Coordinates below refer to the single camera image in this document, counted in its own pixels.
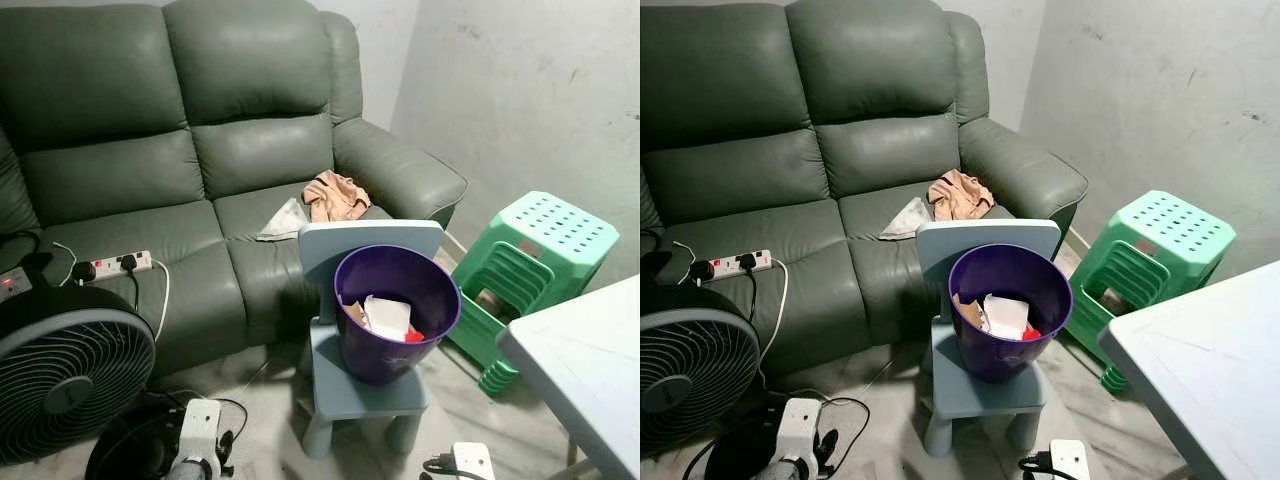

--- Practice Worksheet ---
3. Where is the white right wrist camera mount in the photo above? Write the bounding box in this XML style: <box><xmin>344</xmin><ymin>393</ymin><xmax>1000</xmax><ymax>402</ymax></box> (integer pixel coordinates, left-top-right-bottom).
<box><xmin>452</xmin><ymin>442</ymin><xmax>496</xmax><ymax>480</ymax></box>
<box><xmin>1050</xmin><ymin>439</ymin><xmax>1091</xmax><ymax>480</ymax></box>

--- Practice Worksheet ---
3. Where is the white grey cloth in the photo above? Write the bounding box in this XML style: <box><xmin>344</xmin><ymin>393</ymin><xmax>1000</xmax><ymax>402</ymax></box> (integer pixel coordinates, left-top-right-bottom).
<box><xmin>880</xmin><ymin>197</ymin><xmax>933</xmax><ymax>241</ymax></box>
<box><xmin>256</xmin><ymin>197</ymin><xmax>311</xmax><ymax>242</ymax></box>

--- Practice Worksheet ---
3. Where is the purple plastic rubbish bin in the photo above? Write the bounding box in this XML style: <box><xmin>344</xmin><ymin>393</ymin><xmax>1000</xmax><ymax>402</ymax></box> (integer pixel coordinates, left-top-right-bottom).
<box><xmin>334</xmin><ymin>245</ymin><xmax>462</xmax><ymax>386</ymax></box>
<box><xmin>948</xmin><ymin>243</ymin><xmax>1074</xmax><ymax>385</ymax></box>

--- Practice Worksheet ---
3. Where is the white power strip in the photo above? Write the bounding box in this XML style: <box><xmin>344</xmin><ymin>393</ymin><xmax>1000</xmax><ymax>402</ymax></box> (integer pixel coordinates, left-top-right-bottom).
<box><xmin>72</xmin><ymin>250</ymin><xmax>154</xmax><ymax>283</ymax></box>
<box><xmin>690</xmin><ymin>250</ymin><xmax>773</xmax><ymax>281</ymax></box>

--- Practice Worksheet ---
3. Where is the grey-green leather sofa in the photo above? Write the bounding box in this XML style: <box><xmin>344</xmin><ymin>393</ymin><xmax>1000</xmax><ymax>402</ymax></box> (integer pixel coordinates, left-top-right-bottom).
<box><xmin>0</xmin><ymin>0</ymin><xmax>469</xmax><ymax>376</ymax></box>
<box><xmin>640</xmin><ymin>0</ymin><xmax>1089</xmax><ymax>376</ymax></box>

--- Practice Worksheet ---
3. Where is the small pale blue chair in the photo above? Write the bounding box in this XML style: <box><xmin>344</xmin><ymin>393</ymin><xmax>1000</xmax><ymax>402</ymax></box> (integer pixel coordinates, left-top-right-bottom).
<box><xmin>915</xmin><ymin>218</ymin><xmax>1063</xmax><ymax>458</ymax></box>
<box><xmin>298</xmin><ymin>219</ymin><xmax>446</xmax><ymax>459</ymax></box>

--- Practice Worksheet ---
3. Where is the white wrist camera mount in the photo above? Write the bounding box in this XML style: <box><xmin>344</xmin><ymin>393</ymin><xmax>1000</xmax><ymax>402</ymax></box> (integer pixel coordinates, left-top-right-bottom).
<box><xmin>1050</xmin><ymin>439</ymin><xmax>1091</xmax><ymax>480</ymax></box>
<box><xmin>177</xmin><ymin>399</ymin><xmax>223</xmax><ymax>467</ymax></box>
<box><xmin>452</xmin><ymin>442</ymin><xmax>496</xmax><ymax>480</ymax></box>
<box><xmin>778</xmin><ymin>398</ymin><xmax>823</xmax><ymax>471</ymax></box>

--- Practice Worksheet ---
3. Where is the green plastic stool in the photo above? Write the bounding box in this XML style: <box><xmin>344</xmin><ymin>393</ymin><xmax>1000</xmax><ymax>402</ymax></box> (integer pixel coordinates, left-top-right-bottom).
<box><xmin>1063</xmin><ymin>190</ymin><xmax>1237</xmax><ymax>393</ymax></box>
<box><xmin>447</xmin><ymin>191</ymin><xmax>621</xmax><ymax>396</ymax></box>

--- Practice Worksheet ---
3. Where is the pale blue white table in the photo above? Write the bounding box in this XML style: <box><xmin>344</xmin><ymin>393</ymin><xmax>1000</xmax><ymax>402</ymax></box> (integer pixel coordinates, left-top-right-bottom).
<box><xmin>1098</xmin><ymin>260</ymin><xmax>1280</xmax><ymax>480</ymax></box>
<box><xmin>497</xmin><ymin>275</ymin><xmax>641</xmax><ymax>480</ymax></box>

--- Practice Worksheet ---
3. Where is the white power cord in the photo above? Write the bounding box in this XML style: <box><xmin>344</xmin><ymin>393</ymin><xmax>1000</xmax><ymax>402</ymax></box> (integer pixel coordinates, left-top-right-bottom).
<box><xmin>768</xmin><ymin>256</ymin><xmax>792</xmax><ymax>343</ymax></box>
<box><xmin>148</xmin><ymin>258</ymin><xmax>172</xmax><ymax>343</ymax></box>

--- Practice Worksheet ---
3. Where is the crumpled beige cloth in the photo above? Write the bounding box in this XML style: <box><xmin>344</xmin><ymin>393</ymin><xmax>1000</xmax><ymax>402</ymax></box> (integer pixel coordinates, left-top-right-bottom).
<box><xmin>927</xmin><ymin>169</ymin><xmax>996</xmax><ymax>221</ymax></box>
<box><xmin>303</xmin><ymin>170</ymin><xmax>373</xmax><ymax>223</ymax></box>

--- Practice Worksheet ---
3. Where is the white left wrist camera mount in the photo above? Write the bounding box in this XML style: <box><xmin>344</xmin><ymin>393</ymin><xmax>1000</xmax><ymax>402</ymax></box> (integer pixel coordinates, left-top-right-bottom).
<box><xmin>778</xmin><ymin>398</ymin><xmax>823</xmax><ymax>471</ymax></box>
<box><xmin>177</xmin><ymin>399</ymin><xmax>223</xmax><ymax>467</ymax></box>

